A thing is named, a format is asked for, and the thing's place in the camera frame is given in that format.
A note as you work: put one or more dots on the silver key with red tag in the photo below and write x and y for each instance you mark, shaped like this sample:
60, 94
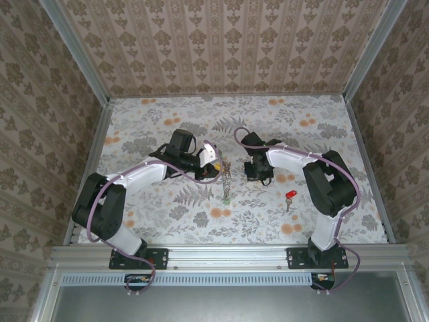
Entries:
291, 194

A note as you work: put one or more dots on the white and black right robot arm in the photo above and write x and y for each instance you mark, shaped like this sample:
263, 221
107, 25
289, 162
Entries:
288, 159

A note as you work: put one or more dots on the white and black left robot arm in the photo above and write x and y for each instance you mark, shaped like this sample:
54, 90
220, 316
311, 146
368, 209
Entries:
144, 174

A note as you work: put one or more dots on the floral patterned table cover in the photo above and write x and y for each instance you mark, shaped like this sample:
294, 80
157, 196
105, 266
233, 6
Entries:
234, 228

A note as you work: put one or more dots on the black right base mounting plate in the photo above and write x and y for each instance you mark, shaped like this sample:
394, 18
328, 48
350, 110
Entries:
296, 258

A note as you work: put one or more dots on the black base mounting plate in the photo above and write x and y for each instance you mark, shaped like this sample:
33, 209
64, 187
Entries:
157, 258
296, 258

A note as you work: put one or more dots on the black left base mounting plate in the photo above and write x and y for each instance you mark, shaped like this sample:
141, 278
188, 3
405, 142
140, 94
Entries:
157, 258

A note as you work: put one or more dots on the grey metal panel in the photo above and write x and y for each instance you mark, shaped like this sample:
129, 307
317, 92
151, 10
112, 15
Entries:
228, 305

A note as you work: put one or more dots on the black connector box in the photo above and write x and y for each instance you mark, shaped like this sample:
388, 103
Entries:
323, 283
134, 282

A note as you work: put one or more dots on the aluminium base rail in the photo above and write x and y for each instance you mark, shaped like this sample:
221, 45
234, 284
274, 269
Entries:
228, 256

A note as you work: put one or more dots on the aluminium table side rail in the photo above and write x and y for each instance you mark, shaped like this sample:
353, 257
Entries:
368, 167
95, 151

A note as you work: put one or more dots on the aluminium frame post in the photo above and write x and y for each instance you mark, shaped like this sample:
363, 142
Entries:
373, 50
76, 50

